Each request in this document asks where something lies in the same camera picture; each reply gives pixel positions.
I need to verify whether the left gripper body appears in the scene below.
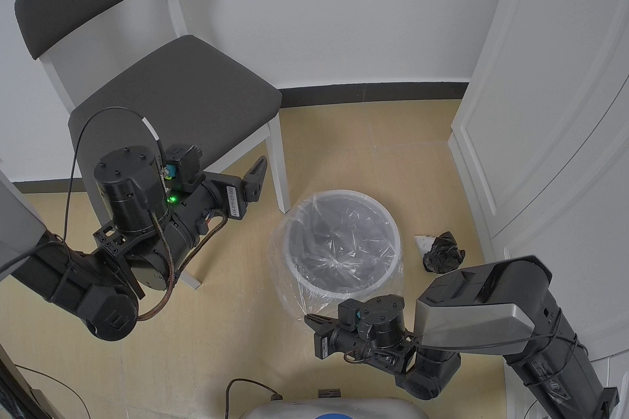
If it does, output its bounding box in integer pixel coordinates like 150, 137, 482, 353
167, 172, 246, 238

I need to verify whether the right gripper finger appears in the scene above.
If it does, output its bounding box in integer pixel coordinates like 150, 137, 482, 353
304, 313, 346, 336

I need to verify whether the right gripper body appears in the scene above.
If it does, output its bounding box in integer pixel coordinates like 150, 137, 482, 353
314, 328, 372, 360

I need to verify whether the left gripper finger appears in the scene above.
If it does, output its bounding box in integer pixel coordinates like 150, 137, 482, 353
243, 155, 269, 203

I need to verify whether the clear plastic bag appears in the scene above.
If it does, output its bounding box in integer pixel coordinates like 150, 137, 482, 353
269, 190, 406, 319

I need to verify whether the black plastic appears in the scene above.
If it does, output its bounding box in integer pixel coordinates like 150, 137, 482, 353
423, 231, 466, 274

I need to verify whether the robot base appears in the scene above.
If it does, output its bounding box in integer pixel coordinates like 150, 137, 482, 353
239, 389, 430, 419

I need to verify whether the white trash bin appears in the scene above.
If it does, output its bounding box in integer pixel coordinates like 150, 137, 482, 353
282, 191, 401, 307

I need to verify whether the grey cushioned white chair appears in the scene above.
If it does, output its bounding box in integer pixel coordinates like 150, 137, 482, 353
14, 0, 292, 291

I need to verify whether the white wardrobe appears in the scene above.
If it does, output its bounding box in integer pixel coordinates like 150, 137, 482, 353
446, 0, 629, 419

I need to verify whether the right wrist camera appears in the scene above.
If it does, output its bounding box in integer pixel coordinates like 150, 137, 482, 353
338, 299, 369, 334

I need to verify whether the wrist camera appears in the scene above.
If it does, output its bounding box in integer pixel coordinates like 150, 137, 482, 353
163, 144, 203, 192
338, 299, 369, 334

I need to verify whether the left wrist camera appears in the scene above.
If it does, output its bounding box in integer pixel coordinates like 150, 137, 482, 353
163, 144, 203, 192

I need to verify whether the braided cable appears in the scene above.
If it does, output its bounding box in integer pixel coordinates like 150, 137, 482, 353
138, 211, 229, 322

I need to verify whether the black cable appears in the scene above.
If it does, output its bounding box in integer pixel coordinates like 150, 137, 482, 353
225, 378, 283, 419
64, 107, 164, 251

